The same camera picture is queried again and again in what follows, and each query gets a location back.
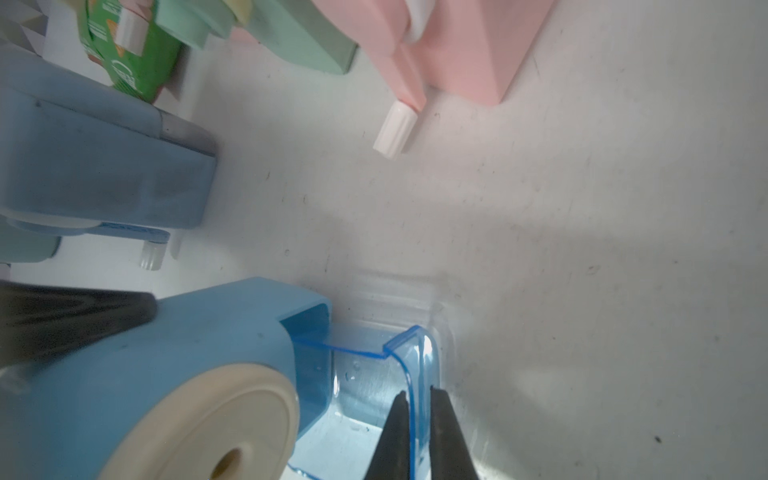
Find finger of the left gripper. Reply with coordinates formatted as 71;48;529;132
1;280;158;368

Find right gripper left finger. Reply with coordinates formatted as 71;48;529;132
364;391;411;480

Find blue pencil sharpener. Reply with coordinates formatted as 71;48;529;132
1;278;331;479
1;48;218;271

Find green snack bag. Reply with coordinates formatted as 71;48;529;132
76;1;181;103

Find clear blue tray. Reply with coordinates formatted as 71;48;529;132
288;323;440;479

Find mint green pencil sharpener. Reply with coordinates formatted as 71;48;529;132
154;1;357;75

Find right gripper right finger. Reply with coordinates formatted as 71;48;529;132
429;387;479;480

